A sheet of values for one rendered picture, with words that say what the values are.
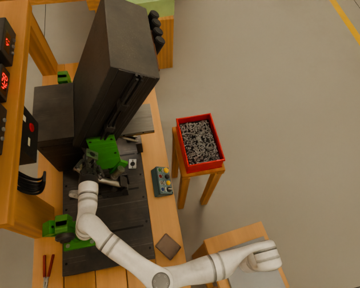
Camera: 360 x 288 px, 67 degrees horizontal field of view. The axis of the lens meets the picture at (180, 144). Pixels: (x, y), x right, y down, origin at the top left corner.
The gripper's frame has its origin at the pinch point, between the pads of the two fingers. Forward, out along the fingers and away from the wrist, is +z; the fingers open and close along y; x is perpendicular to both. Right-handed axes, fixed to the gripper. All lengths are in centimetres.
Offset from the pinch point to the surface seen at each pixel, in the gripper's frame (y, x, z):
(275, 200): -173, -7, 24
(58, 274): -13, 46, -31
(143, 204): -36.4, 10.0, -7.4
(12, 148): 31.4, -11.6, -18.3
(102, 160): -6.8, 1.2, 2.9
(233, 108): -148, -17, 119
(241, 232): -77, -16, -27
